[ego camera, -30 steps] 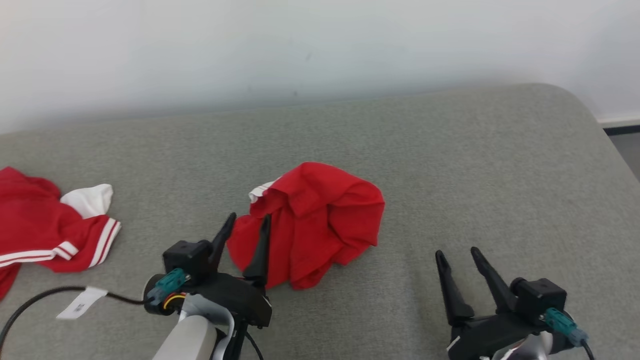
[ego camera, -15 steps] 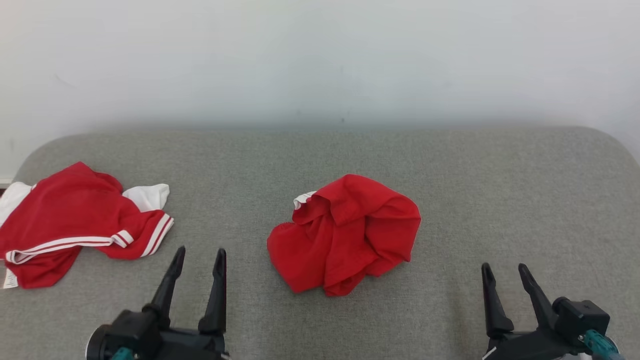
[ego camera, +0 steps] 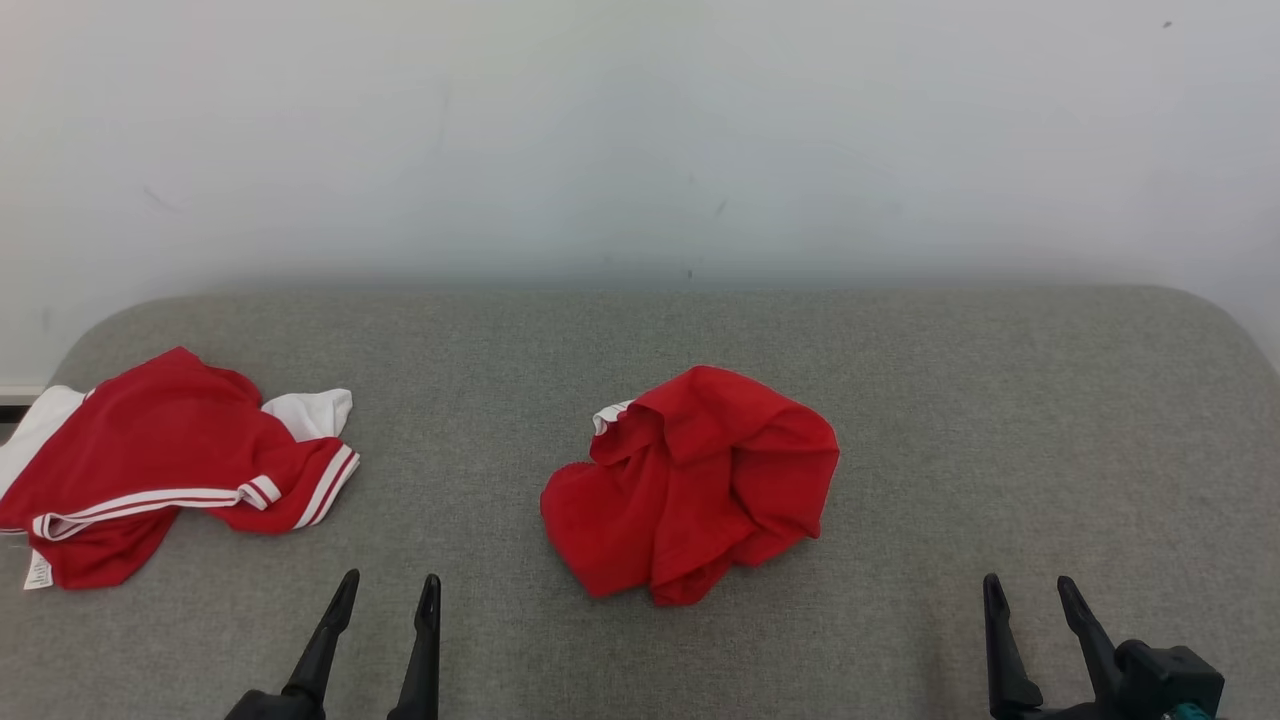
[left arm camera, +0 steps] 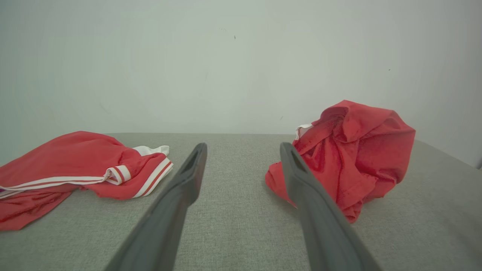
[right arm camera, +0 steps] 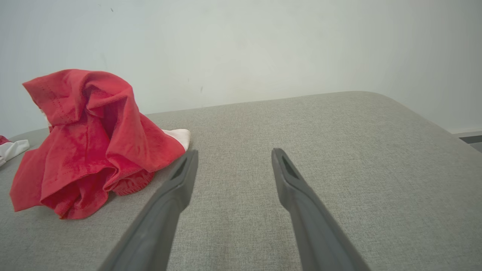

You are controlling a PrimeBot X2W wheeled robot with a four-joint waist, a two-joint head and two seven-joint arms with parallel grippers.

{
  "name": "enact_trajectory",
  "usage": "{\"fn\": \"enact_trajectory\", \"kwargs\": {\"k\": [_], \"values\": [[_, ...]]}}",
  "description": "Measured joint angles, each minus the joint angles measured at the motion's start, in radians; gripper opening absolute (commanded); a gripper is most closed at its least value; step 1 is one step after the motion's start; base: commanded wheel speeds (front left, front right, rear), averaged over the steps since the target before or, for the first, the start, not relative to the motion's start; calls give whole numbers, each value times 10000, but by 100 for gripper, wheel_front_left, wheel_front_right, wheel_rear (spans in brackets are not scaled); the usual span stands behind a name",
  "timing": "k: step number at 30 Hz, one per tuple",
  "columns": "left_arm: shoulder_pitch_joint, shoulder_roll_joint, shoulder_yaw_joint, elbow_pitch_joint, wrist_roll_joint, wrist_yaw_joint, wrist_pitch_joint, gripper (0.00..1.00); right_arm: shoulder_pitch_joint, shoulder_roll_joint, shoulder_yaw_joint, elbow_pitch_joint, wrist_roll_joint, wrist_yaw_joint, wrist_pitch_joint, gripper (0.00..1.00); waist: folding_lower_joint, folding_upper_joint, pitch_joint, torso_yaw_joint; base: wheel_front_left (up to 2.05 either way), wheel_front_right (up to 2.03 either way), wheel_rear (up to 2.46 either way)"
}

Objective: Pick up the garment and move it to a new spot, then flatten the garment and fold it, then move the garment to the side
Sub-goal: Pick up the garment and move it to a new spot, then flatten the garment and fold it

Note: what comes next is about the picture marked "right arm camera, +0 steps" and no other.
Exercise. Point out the red shorts with white trim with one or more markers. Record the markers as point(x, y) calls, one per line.
point(94, 143)

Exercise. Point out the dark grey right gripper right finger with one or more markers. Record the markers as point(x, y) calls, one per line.
point(320, 233)

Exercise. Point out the white wall baseboard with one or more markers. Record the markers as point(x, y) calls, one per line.
point(470, 133)

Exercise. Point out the red jersey with white sleeves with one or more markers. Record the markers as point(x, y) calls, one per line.
point(13, 148)

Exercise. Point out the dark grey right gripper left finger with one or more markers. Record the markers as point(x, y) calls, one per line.
point(158, 226)

